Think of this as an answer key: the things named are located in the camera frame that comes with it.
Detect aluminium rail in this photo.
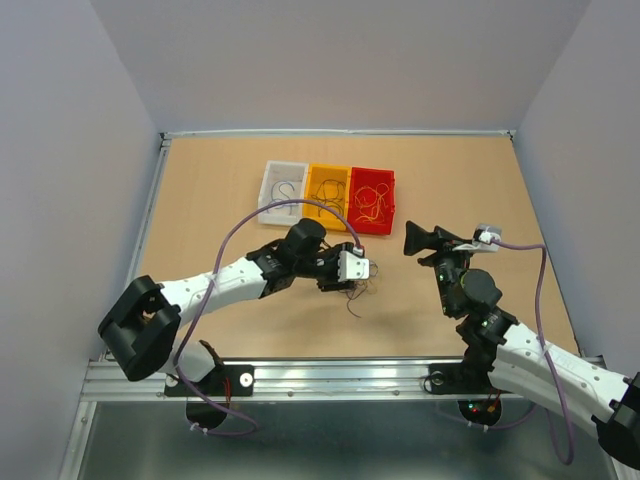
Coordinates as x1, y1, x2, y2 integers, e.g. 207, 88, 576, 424
102, 139, 171, 360
81, 357, 509, 403
161, 128, 516, 140

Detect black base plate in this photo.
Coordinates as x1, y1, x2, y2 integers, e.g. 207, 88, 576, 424
424, 362, 497, 395
194, 364, 255, 398

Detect white plastic bin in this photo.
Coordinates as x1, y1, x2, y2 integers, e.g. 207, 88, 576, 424
258, 161, 309, 227

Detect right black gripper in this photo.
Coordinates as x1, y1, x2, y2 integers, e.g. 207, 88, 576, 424
403, 219, 476, 316

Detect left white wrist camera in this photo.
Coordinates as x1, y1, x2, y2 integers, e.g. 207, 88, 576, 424
338, 247, 370, 282

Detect blue wire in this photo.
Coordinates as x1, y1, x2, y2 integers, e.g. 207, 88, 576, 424
267, 179, 299, 216

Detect wire bundle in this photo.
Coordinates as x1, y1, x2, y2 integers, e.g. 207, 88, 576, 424
344, 264, 381, 319

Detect yellow plastic bin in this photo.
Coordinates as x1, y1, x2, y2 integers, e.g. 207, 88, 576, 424
302, 164, 351, 231

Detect red plastic bin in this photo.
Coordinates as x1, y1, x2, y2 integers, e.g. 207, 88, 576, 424
347, 167, 395, 236

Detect aluminium front rail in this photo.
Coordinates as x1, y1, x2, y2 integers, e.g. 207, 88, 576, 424
81, 357, 509, 403

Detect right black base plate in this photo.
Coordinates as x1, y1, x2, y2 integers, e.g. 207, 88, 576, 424
424, 362, 497, 395

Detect aluminium left side rail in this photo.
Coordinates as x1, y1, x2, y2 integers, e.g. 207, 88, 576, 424
102, 139, 171, 360

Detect yellow wire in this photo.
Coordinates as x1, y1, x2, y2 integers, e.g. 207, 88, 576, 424
352, 182, 392, 225

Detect aluminium back rail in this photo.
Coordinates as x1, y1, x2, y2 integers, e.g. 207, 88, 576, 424
161, 128, 516, 140

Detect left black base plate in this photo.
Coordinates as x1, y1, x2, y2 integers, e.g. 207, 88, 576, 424
194, 364, 255, 398

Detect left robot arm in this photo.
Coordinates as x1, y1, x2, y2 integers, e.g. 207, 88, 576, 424
98, 218, 370, 394

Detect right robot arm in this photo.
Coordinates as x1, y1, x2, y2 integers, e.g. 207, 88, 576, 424
403, 221, 639, 469

